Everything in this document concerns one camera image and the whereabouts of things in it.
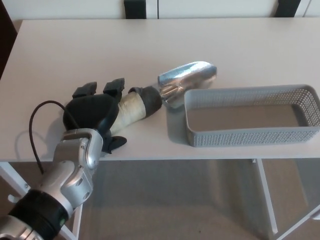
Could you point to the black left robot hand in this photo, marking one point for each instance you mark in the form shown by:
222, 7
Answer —
90, 112

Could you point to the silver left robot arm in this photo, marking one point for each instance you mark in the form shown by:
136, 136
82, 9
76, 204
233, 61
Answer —
70, 170

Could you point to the white desk side hook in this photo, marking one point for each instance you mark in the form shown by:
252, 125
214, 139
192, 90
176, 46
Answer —
12, 198

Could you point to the dark brown furniture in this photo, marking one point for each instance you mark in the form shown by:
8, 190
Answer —
5, 30

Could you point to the white cabinet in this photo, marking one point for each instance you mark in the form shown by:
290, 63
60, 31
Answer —
212, 7

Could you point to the grey perforated plastic basket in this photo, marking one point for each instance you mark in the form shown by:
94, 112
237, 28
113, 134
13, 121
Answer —
250, 136

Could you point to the white desk with metal frame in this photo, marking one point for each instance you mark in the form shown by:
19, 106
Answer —
100, 50

